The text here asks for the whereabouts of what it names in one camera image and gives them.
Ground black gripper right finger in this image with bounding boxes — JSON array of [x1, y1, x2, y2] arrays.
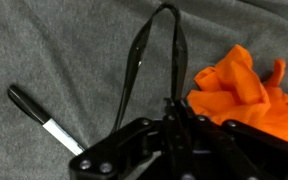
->
[[178, 99, 288, 180]]

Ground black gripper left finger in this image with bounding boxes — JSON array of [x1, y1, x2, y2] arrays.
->
[[68, 98, 180, 180]]

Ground black tongs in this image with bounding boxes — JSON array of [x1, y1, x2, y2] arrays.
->
[[110, 2, 189, 134]]

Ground orange cloth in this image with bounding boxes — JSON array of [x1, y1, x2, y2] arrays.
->
[[186, 44, 288, 149]]

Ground black and white marker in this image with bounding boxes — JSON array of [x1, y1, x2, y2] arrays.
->
[[7, 84, 86, 157]]

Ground grey tablecloth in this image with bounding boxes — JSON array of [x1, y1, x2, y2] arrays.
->
[[0, 0, 288, 180]]

